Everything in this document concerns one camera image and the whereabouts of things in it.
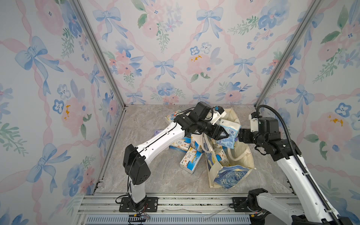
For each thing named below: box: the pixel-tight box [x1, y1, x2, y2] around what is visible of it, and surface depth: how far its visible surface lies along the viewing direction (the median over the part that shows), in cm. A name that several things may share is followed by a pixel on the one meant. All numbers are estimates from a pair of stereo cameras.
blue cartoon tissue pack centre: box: [168, 136, 192, 153], surface depth 92 cm
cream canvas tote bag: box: [203, 108, 256, 189], surface depth 69 cm
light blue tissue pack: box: [216, 119, 241, 150], surface depth 69 cm
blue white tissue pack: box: [215, 150, 231, 167], surface depth 81 cm
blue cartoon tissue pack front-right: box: [179, 146, 203, 174], surface depth 85 cm
